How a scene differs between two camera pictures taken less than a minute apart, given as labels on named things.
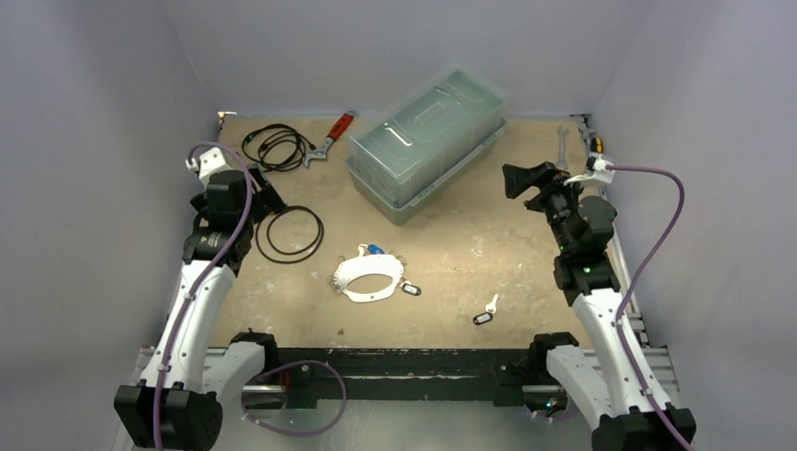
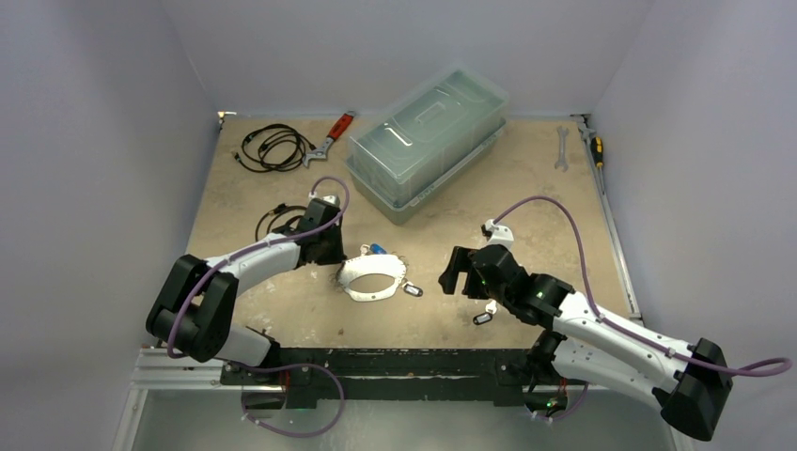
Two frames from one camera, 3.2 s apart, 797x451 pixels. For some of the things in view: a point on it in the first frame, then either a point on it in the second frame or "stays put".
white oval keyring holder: (367, 264) stays put
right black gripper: (544, 189) → (467, 273)
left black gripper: (263, 200) → (337, 256)
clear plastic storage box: (423, 138) stays put
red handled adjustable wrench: (341, 124) stays put
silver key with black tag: (486, 317) stays put
